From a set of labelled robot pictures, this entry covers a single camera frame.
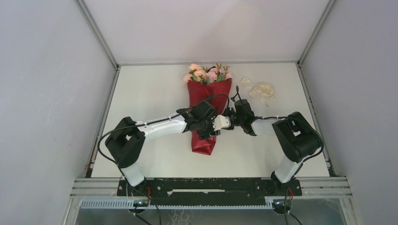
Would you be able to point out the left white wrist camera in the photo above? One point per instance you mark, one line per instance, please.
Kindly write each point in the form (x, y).
(221, 122)

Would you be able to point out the cream ribbon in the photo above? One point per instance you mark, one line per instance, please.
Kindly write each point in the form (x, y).
(263, 91)

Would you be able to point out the pink flower stem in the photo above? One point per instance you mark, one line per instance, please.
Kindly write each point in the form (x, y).
(197, 73)
(227, 74)
(213, 73)
(189, 77)

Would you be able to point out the white cable duct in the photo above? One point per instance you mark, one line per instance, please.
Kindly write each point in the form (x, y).
(140, 204)

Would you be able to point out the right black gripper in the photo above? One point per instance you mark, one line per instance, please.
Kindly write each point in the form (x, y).
(230, 111)

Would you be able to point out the red wrapping paper sheet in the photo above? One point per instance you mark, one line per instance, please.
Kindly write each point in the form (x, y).
(208, 101)

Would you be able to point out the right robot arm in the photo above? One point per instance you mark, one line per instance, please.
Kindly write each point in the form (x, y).
(299, 141)

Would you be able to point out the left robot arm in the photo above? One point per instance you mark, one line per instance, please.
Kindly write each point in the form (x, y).
(126, 141)

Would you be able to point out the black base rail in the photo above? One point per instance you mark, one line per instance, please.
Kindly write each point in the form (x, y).
(214, 191)

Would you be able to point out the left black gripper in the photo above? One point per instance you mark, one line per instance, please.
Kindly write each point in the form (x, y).
(210, 132)

